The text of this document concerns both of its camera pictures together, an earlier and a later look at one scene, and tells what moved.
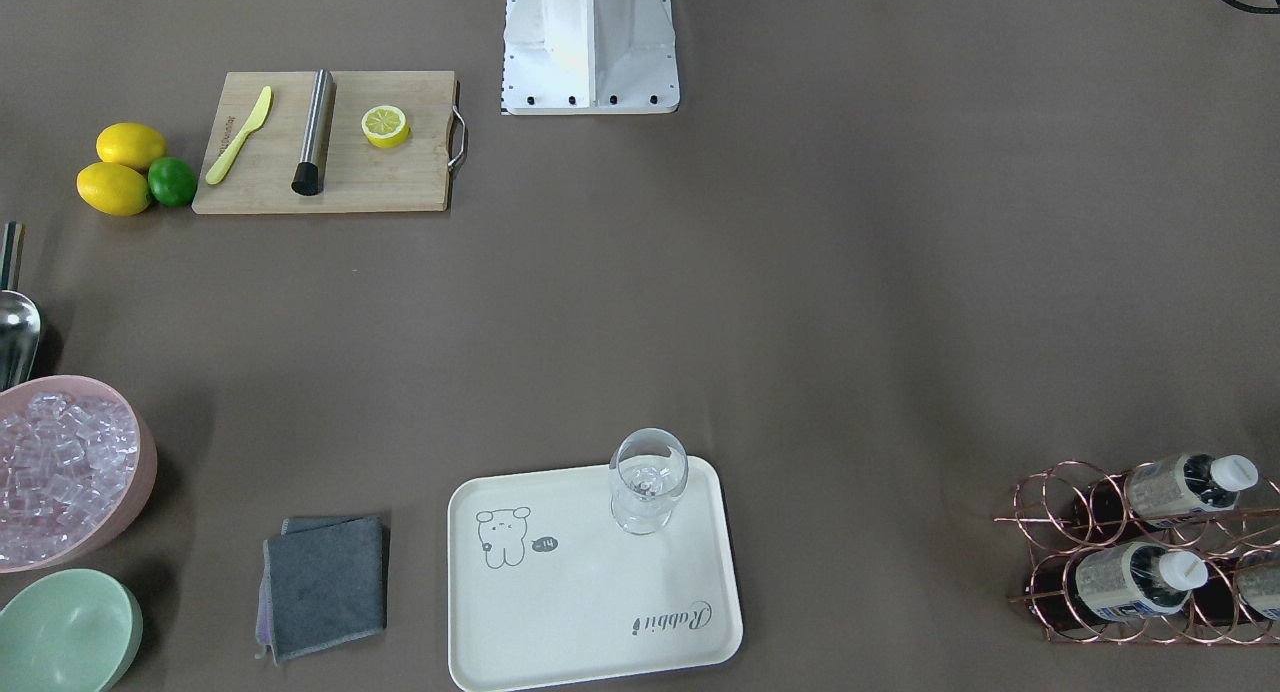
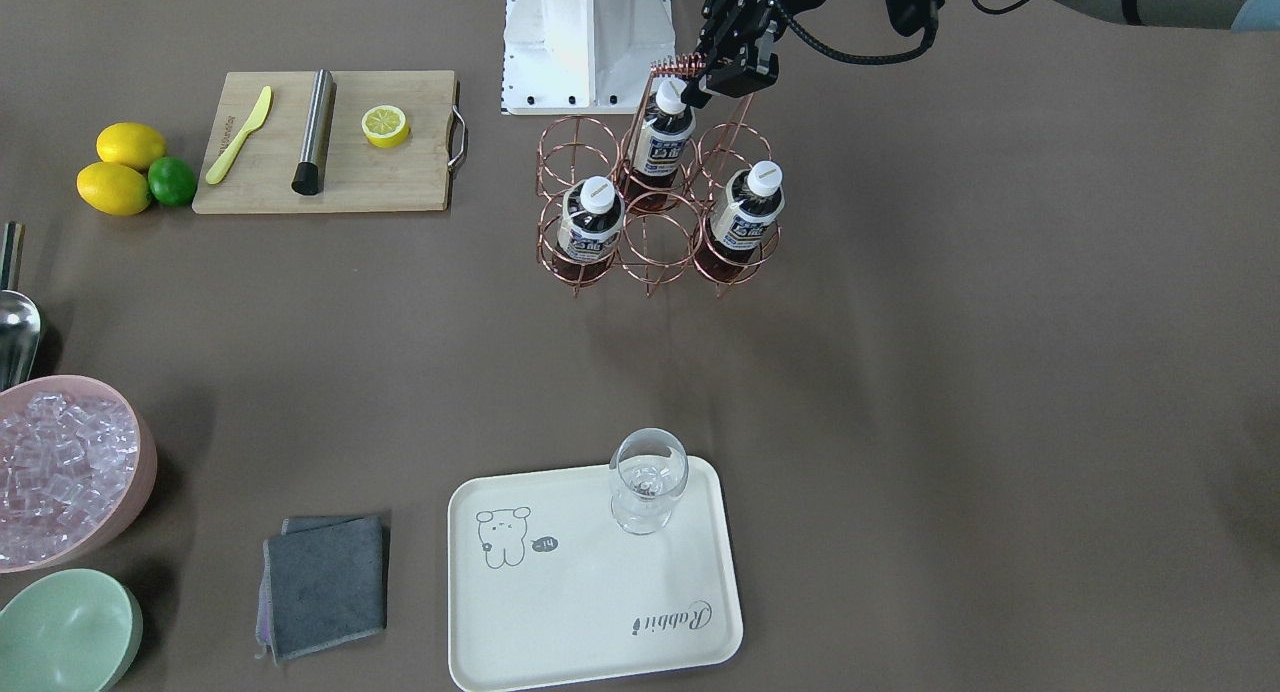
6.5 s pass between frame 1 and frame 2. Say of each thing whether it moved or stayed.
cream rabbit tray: stayed
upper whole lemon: stayed
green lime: stayed
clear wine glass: stayed
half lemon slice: stayed
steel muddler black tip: stayed
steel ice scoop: stayed
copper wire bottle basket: moved
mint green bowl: stayed
